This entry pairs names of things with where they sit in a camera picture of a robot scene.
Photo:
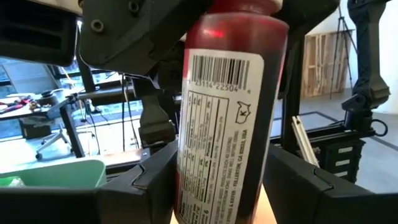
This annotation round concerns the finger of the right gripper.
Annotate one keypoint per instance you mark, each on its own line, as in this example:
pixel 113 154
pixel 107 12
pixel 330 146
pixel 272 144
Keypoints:
pixel 308 12
pixel 155 124

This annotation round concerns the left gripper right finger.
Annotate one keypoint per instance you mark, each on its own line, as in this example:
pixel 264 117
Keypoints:
pixel 298 196

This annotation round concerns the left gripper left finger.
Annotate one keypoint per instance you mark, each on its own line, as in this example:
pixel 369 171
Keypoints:
pixel 146 199

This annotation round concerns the pink food colouring bottle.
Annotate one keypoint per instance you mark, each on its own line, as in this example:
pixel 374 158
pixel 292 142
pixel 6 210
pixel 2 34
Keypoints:
pixel 224 124

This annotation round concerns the green Apple Jacks cereal box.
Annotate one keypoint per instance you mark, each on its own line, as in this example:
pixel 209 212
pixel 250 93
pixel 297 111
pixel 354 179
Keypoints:
pixel 11 182

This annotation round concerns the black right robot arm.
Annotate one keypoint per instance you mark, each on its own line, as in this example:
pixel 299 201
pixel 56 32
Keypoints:
pixel 367 46

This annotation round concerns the black drawer unit white labels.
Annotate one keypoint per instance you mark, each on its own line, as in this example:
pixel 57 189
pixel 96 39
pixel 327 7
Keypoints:
pixel 332 161

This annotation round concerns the wooden pallet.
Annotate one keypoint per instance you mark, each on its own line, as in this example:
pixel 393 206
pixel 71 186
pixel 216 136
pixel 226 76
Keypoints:
pixel 317 62

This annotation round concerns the green plastic bin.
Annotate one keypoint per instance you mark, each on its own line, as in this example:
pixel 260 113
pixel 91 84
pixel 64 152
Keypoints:
pixel 62 174

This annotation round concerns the grey office desk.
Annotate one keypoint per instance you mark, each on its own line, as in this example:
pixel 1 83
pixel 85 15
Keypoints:
pixel 56 107

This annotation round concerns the office chair base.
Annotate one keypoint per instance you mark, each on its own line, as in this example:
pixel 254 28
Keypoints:
pixel 53 140

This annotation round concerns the black box under desk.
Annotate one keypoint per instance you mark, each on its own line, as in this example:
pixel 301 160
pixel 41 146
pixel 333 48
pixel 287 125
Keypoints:
pixel 34 130

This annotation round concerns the silver metal bracket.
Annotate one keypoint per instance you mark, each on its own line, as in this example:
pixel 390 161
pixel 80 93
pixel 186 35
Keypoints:
pixel 303 140

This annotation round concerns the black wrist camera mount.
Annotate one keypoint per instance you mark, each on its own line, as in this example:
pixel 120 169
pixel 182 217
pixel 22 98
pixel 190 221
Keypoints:
pixel 37 34

